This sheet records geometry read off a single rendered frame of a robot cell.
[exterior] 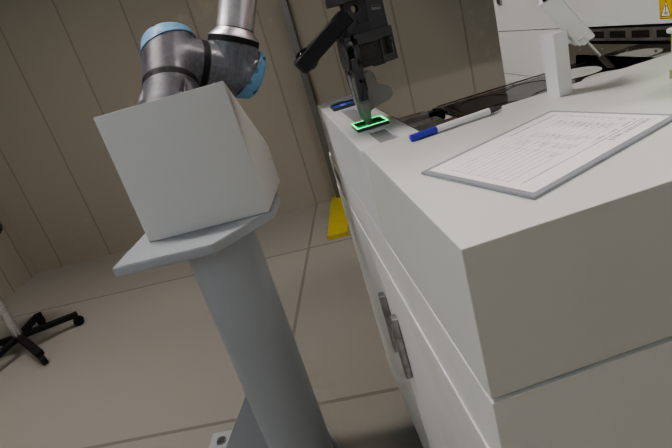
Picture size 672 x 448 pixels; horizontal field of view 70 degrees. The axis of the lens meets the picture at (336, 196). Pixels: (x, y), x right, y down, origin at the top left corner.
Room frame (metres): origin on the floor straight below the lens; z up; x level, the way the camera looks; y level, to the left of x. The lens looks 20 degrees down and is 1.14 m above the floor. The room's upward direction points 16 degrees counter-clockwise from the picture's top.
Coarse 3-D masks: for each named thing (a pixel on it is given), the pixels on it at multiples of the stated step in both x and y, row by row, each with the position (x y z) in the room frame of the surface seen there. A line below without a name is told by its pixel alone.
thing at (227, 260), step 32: (224, 224) 0.93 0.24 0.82; (256, 224) 0.90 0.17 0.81; (128, 256) 0.90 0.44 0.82; (160, 256) 0.85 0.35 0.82; (192, 256) 0.84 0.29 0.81; (224, 256) 0.92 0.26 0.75; (256, 256) 0.97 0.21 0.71; (224, 288) 0.92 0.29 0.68; (256, 288) 0.94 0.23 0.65; (224, 320) 0.93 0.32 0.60; (256, 320) 0.93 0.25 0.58; (256, 352) 0.92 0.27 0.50; (288, 352) 0.96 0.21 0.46; (256, 384) 0.93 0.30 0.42; (288, 384) 0.94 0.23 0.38; (256, 416) 0.95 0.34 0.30; (288, 416) 0.92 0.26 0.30; (320, 416) 0.99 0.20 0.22
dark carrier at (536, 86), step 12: (600, 72) 0.95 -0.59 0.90; (516, 84) 1.06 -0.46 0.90; (528, 84) 1.03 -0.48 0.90; (540, 84) 1.00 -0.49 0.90; (480, 96) 1.05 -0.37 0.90; (492, 96) 1.02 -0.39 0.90; (504, 96) 0.99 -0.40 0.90; (516, 96) 0.95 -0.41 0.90; (528, 96) 0.93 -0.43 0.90; (456, 108) 1.00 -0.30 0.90; (468, 108) 0.97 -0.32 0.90; (480, 108) 0.94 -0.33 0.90
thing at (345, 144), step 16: (320, 112) 1.15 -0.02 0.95; (336, 112) 1.02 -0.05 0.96; (352, 112) 0.99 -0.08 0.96; (336, 128) 0.90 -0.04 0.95; (352, 128) 0.83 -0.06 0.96; (384, 128) 0.77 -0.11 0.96; (400, 128) 0.73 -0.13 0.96; (336, 144) 0.98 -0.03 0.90; (352, 144) 0.74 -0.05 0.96; (368, 144) 0.69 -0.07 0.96; (336, 160) 1.09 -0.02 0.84; (352, 160) 0.79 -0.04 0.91; (352, 176) 0.85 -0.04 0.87; (368, 176) 0.66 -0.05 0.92; (368, 192) 0.70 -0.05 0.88; (368, 208) 0.75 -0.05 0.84
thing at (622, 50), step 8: (576, 48) 1.11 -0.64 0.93; (584, 48) 1.08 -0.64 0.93; (600, 48) 1.03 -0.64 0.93; (608, 48) 1.00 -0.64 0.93; (616, 48) 0.98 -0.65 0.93; (624, 48) 0.95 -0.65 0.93; (632, 48) 0.93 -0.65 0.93; (640, 48) 0.91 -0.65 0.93; (648, 48) 0.89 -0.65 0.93; (656, 48) 0.87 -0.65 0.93; (664, 48) 0.85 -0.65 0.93; (576, 56) 1.11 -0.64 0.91; (632, 56) 0.93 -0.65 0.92; (640, 56) 0.91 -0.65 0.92; (648, 56) 0.89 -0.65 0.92; (656, 56) 0.87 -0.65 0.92
